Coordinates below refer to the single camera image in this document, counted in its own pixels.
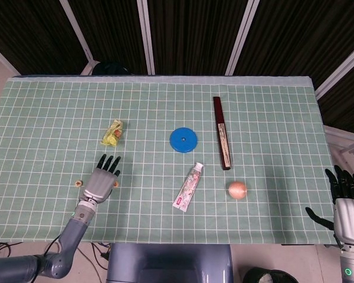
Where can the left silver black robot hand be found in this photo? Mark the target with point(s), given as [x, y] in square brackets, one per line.
[98, 185]

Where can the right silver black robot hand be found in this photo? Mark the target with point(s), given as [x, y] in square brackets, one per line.
[351, 221]

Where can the wooden Chinese chess piece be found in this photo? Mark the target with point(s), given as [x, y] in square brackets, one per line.
[116, 184]
[78, 183]

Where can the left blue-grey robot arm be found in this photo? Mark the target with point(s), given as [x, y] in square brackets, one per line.
[73, 236]

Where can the crumpled yellow snack wrapper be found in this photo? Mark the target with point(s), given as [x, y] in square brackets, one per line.
[113, 134]

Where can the blue plastic disc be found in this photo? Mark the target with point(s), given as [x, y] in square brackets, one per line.
[177, 144]

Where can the floral print cream tube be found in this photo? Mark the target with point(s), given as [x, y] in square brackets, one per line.
[188, 185]

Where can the black bin with white liner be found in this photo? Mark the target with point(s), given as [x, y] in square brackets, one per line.
[268, 277]

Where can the blue-grey robot torso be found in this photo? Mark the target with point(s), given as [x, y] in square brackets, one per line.
[165, 262]

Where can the green checked tablecloth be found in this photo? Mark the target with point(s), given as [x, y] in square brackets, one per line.
[165, 103]

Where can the peach silky ball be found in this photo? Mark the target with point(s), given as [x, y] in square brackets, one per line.
[237, 190]

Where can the dark rounded chair back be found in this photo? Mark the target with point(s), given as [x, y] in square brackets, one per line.
[110, 68]

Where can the dark brown partition panel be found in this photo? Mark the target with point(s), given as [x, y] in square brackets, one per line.
[298, 29]
[194, 29]
[342, 100]
[32, 29]
[112, 29]

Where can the dark red long box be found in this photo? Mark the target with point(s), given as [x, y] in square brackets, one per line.
[219, 118]

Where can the white metal frame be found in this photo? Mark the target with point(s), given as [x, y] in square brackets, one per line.
[342, 138]

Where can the white partition post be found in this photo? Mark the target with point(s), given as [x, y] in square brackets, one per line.
[3, 57]
[146, 35]
[76, 29]
[242, 35]
[342, 69]

